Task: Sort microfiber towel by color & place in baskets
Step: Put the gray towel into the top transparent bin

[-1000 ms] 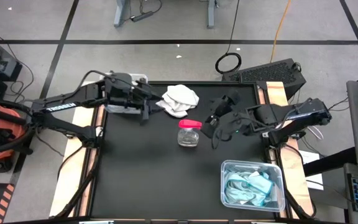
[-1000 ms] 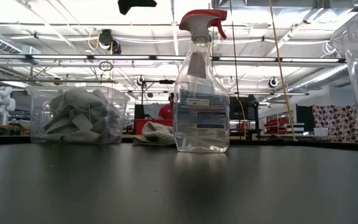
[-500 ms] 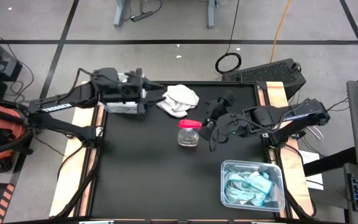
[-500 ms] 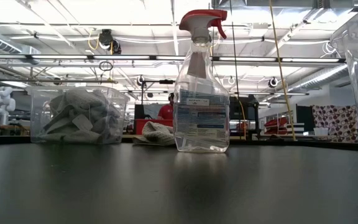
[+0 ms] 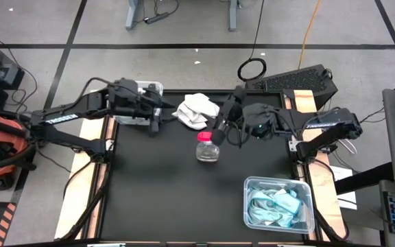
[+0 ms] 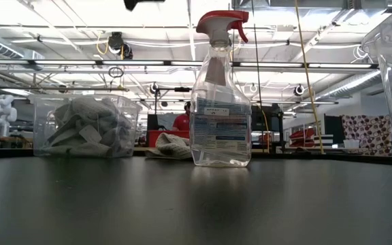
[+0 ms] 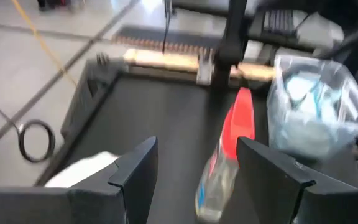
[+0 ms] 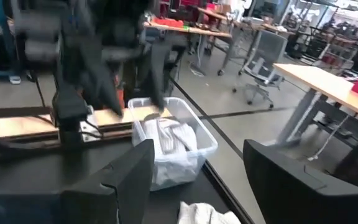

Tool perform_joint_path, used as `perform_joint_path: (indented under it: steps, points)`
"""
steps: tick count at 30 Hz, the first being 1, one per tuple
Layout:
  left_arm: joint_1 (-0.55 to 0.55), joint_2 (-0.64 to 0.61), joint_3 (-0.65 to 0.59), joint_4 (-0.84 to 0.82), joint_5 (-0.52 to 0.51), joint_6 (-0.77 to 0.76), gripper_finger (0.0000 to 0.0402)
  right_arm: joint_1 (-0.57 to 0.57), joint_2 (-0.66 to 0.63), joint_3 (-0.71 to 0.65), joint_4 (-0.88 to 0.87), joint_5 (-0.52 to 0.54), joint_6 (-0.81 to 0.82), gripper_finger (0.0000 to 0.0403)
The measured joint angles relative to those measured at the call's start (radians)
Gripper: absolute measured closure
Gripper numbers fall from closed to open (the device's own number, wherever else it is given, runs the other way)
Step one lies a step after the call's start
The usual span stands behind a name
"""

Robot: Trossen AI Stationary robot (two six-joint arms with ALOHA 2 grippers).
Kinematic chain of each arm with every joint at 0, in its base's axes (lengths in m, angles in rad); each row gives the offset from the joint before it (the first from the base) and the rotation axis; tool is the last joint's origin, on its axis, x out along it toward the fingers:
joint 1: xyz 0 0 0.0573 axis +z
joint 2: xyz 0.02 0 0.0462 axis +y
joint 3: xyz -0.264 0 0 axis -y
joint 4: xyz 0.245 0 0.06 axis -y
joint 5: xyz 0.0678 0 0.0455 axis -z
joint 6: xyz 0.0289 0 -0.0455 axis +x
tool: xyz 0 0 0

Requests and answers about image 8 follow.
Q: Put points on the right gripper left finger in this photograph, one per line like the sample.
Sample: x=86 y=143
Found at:
x=126 y=186

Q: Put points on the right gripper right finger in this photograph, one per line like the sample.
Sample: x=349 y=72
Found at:
x=275 y=186

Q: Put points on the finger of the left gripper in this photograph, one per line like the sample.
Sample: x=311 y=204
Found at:
x=101 y=81
x=159 y=77

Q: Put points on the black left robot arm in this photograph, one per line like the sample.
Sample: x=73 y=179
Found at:
x=70 y=105

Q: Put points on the silver mounting plate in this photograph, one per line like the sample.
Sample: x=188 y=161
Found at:
x=89 y=130

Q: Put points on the wooden workbench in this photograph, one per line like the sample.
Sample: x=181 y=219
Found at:
x=194 y=30

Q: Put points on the clear plastic basket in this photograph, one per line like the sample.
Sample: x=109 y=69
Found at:
x=172 y=149

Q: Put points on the grey desk leg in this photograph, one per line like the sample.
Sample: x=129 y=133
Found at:
x=300 y=118

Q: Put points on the grey office chair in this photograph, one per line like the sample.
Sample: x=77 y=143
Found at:
x=264 y=62

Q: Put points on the light wooden desk top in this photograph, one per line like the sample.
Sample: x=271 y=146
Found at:
x=328 y=84

